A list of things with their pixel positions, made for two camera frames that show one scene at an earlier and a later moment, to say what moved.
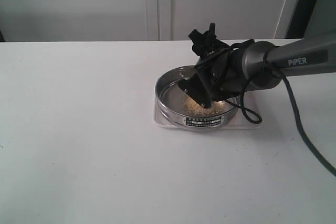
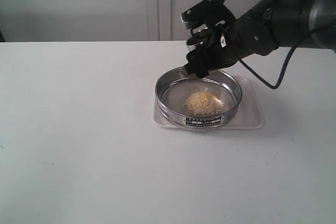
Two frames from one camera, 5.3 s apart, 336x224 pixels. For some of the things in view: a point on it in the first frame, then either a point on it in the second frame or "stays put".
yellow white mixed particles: [190, 106] stays put
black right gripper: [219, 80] → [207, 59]
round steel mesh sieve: [175, 107] stays put
